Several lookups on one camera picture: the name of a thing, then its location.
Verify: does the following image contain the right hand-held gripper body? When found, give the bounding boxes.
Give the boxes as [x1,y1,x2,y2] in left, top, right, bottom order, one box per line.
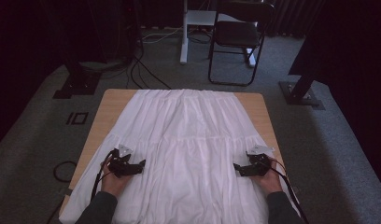
[246,144,275,177]

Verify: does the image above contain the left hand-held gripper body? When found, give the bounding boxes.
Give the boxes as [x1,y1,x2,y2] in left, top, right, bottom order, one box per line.
[107,144,135,179]

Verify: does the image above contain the white skirt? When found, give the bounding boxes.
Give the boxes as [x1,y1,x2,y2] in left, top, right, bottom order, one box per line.
[58,89,302,224]

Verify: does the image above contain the person's left hand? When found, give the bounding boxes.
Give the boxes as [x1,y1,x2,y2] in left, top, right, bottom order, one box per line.
[100,155,131,198]

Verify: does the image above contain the person's right hand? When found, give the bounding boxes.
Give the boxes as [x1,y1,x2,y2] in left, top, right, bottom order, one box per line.
[252,158,285,196]

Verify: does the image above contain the black slanted stand with base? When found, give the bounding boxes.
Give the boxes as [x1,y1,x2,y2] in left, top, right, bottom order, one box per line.
[278,31,326,111]

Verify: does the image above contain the black stand with square base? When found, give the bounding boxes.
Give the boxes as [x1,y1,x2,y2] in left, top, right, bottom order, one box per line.
[52,60,103,100]

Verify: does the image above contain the black folding chair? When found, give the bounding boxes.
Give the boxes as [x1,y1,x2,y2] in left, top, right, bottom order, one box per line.
[207,0,276,87]

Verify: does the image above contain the dark equipment rack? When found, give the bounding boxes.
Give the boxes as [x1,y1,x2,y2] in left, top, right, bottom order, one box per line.
[65,0,144,68]

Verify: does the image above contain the dark curtain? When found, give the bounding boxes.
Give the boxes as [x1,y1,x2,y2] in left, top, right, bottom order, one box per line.
[266,0,324,39]

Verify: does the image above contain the left hand-held gripper cable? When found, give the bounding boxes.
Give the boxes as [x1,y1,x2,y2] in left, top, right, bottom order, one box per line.
[90,148,118,202]

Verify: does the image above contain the hand-held gripper cable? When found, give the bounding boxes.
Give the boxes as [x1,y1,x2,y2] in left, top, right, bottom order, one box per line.
[266,158,310,224]
[90,148,118,202]

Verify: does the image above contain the right hand-held gripper cable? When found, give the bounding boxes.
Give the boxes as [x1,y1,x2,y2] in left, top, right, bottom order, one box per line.
[266,158,310,224]

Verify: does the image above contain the black floor cables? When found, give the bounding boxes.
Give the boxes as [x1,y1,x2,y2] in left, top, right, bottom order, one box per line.
[125,54,174,91]

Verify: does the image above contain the white desk frame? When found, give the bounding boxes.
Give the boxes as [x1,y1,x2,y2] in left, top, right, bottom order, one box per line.
[179,0,257,68]

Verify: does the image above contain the white floor cable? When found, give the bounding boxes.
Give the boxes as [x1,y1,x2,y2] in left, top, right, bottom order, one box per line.
[141,26,184,45]

